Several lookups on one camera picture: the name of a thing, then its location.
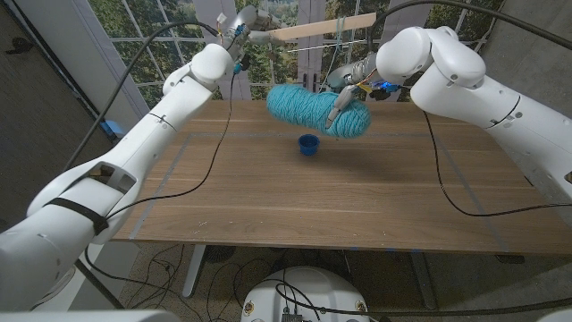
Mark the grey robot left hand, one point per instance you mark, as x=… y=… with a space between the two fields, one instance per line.
x=248 y=22

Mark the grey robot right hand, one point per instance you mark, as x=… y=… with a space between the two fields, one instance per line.
x=353 y=71

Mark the wooden bar clothes hanger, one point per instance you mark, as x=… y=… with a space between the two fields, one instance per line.
x=322 y=27

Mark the teal yarn skein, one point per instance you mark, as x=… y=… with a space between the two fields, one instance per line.
x=304 y=109

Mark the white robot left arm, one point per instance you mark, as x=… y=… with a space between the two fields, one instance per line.
x=134 y=152

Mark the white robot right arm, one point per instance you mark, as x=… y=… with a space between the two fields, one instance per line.
x=469 y=89

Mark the blue plastic cup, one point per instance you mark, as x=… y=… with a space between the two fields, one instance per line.
x=308 y=145

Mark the printed window backdrop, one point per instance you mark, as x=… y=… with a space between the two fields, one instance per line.
x=111 y=18

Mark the blue floor object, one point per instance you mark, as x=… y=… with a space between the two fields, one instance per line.
x=114 y=129

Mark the grey table leg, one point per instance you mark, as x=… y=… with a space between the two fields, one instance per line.
x=424 y=282

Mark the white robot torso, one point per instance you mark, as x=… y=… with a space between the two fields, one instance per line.
x=308 y=290

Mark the dark perforated partition panel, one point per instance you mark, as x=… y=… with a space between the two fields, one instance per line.
x=36 y=112

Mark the white table leg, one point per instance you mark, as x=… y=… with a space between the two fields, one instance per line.
x=194 y=273

